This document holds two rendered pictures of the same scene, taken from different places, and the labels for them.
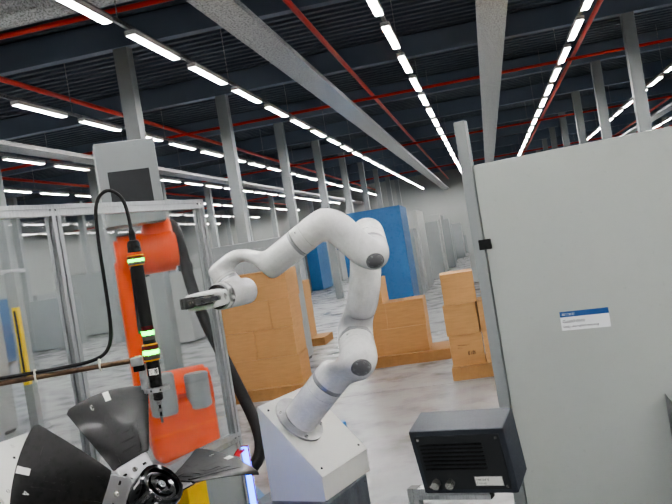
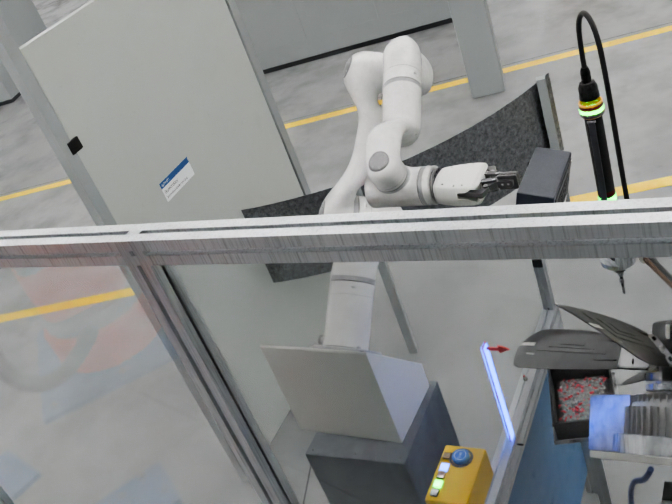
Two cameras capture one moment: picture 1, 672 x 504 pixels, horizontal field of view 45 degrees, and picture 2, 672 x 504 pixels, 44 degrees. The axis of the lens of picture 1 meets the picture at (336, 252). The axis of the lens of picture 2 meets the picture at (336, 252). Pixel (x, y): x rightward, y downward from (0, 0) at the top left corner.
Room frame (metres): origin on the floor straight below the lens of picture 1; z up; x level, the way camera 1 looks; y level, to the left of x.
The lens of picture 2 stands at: (2.50, 1.92, 2.50)
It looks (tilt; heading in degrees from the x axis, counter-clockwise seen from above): 31 degrees down; 278
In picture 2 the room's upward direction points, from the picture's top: 22 degrees counter-clockwise
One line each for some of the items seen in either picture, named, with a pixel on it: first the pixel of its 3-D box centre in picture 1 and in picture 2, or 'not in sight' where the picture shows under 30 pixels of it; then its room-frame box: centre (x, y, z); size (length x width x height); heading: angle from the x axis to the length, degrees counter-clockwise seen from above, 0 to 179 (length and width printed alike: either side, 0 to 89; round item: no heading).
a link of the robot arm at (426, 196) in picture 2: (221, 296); (432, 184); (2.49, 0.36, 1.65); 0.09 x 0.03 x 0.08; 63
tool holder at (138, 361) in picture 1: (150, 373); not in sight; (2.17, 0.54, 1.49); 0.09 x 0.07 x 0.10; 98
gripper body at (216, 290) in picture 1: (208, 298); (459, 183); (2.43, 0.40, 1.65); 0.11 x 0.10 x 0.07; 153
